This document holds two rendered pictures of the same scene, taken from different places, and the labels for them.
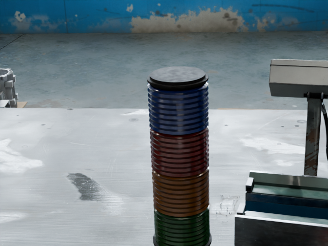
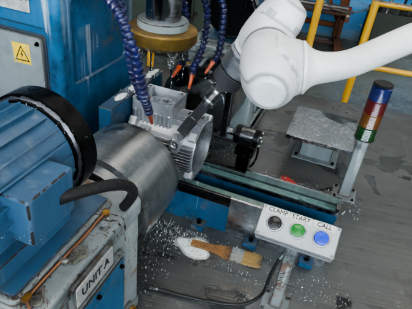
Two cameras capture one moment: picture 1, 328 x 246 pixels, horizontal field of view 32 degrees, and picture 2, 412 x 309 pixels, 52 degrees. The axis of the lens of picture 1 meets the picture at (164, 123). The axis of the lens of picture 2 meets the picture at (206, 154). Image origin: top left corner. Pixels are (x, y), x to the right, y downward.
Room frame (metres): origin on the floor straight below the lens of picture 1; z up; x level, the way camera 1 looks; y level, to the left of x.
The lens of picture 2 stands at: (1.73, -0.51, 1.66)
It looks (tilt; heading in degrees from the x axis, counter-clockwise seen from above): 33 degrees down; 180
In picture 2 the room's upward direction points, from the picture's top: 8 degrees clockwise
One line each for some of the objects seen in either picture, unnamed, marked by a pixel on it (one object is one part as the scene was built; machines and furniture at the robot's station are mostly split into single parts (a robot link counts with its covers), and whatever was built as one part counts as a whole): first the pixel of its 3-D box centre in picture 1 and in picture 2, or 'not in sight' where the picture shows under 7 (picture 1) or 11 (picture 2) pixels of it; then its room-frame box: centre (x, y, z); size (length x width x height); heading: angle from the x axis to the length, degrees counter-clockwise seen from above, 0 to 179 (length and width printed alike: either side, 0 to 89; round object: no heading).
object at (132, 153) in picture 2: not in sight; (102, 199); (1.01, -0.72, 1.04); 0.37 x 0.25 x 0.25; 163
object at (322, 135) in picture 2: not in sight; (319, 140); (0.28, -0.07, 0.86); 0.27 x 0.24 x 0.12; 163
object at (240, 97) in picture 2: not in sight; (209, 89); (0.35, -0.52, 1.04); 0.41 x 0.25 x 0.25; 163
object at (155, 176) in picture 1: (180, 184); (371, 119); (0.54, -0.02, 1.10); 0.06 x 0.06 x 0.04
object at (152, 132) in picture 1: (179, 145); (375, 106); (0.54, -0.02, 1.14); 0.06 x 0.06 x 0.04
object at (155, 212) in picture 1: (181, 221); (366, 131); (0.54, -0.02, 1.05); 0.06 x 0.06 x 0.04
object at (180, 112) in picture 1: (178, 103); (380, 92); (0.54, -0.02, 1.19); 0.06 x 0.06 x 0.04
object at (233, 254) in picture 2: not in sight; (226, 252); (0.89, -0.41, 0.80); 0.21 x 0.05 x 0.01; 78
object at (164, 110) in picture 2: not in sight; (159, 106); (0.66, -0.65, 1.11); 0.12 x 0.11 x 0.07; 74
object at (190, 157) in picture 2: not in sight; (170, 138); (0.67, -0.62, 1.02); 0.20 x 0.19 x 0.19; 74
